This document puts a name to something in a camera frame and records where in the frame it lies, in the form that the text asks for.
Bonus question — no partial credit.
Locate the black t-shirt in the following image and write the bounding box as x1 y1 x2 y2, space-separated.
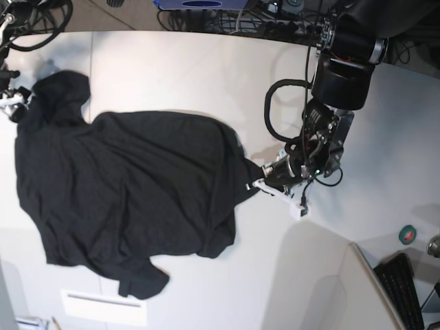
15 71 263 299

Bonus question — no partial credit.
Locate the white slotted box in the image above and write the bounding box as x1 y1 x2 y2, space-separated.
60 289 147 327

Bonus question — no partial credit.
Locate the green tape roll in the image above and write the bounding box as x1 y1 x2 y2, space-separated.
398 225 417 245

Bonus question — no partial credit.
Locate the silver round knob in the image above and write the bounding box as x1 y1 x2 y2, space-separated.
426 234 440 259

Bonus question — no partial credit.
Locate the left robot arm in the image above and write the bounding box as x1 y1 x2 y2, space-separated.
246 1 439 218

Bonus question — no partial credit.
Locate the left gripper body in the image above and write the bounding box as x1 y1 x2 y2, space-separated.
263 151 311 196

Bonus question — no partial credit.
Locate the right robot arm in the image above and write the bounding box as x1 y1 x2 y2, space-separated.
1 1 74 123

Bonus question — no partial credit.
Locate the black keyboard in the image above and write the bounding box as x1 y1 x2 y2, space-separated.
374 253 425 330

